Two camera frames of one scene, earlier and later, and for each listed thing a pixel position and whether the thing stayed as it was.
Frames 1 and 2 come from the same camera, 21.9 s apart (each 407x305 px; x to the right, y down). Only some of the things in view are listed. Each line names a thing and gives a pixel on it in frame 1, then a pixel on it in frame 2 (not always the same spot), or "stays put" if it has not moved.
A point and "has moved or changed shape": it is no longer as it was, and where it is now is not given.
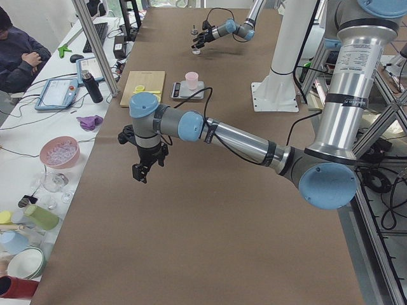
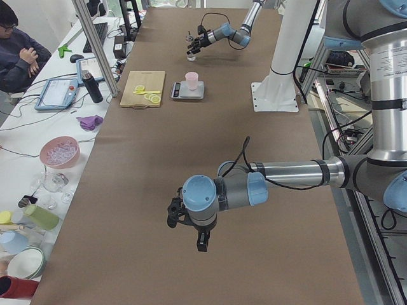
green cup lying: [41, 217] stays put
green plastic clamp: [62, 49] stays put
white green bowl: [27, 263] stays put
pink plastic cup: [192, 78] stays put
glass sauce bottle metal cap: [194, 33] has moved or changed shape
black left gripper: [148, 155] -> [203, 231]
